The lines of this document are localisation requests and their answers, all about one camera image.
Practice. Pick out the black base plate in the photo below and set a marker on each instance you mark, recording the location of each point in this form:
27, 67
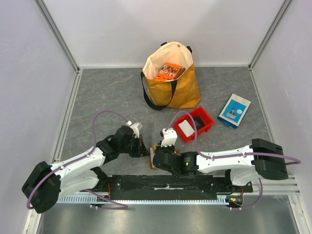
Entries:
167, 187

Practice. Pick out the white card stack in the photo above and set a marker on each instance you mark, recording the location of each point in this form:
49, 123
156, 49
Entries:
186, 128

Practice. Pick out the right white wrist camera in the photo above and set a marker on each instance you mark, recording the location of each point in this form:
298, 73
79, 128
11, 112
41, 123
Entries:
169, 137

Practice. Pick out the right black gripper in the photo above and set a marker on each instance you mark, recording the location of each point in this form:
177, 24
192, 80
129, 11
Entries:
165, 149

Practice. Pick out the yellow tote bag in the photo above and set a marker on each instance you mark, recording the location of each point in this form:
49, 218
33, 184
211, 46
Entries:
181, 92

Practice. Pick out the dark card stack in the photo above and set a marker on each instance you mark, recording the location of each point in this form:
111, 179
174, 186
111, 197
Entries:
199, 123

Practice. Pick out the brown leather card holder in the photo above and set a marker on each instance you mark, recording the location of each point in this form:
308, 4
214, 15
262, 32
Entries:
153, 153

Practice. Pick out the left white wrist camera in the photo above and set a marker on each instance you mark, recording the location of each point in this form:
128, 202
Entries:
135, 127

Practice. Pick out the blue white box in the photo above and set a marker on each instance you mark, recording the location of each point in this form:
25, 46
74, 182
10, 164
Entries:
234, 111

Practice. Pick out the red plastic bin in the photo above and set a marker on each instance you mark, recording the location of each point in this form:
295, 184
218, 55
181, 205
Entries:
199, 111

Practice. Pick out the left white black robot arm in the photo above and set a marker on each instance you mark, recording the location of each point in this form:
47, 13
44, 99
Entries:
48, 183

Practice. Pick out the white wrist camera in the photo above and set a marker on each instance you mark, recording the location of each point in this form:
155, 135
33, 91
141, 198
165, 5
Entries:
169, 137
135, 127

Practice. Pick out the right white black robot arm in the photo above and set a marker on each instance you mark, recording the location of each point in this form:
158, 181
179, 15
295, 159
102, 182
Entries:
260, 159

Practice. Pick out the white slotted cable duct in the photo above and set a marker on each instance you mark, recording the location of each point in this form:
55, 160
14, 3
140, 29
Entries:
87, 198

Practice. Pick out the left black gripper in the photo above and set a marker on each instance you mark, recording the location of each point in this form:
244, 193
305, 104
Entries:
141, 150

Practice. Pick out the orange snack box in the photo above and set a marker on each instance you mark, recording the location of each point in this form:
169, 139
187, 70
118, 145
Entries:
168, 72

